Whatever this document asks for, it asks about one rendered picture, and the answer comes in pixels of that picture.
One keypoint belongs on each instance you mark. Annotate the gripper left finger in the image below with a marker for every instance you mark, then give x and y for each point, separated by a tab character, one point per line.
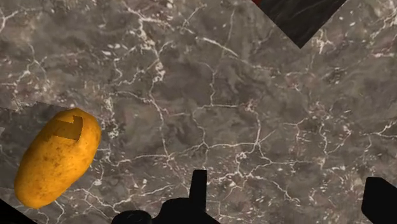
198	198

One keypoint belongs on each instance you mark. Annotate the dark marbled robot stand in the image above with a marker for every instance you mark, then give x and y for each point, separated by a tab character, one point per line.
299	18

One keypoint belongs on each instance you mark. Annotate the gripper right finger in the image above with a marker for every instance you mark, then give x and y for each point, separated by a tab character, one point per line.
381	201

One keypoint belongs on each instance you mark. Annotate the yellow brown potato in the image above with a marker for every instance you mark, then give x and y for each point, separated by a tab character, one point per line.
55	161

